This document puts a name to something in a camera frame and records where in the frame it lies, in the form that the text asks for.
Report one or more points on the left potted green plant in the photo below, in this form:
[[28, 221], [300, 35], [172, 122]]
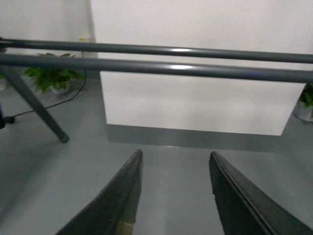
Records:
[[56, 80]]

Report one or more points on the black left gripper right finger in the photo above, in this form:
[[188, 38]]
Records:
[[243, 208]]

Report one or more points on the grey clothes rack upper bar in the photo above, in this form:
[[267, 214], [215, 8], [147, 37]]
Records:
[[158, 50]]

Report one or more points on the potted green plant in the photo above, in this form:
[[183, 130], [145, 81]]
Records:
[[56, 80], [304, 107]]

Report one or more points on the grey clothes rack bar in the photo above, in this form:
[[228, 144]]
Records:
[[164, 68], [158, 50]]

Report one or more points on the grey clothes rack lower bar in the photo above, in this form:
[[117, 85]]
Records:
[[164, 68]]

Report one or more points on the grey clothes rack leg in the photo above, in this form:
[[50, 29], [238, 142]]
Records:
[[12, 77]]

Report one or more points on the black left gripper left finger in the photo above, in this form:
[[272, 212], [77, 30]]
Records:
[[113, 210]]

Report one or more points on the right potted green plant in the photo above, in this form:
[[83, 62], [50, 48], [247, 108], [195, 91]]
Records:
[[304, 107]]

